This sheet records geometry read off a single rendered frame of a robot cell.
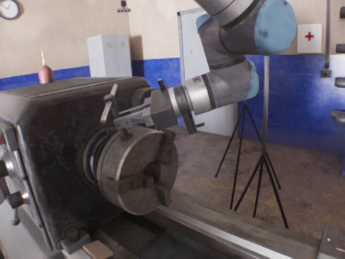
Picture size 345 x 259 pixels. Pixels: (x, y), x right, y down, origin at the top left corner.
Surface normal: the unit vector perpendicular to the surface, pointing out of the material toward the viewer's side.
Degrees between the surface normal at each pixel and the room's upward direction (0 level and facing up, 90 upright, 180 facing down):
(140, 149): 90
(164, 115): 105
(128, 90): 90
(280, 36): 93
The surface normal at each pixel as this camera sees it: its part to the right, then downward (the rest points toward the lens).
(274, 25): 0.41, 0.28
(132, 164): 0.77, 0.13
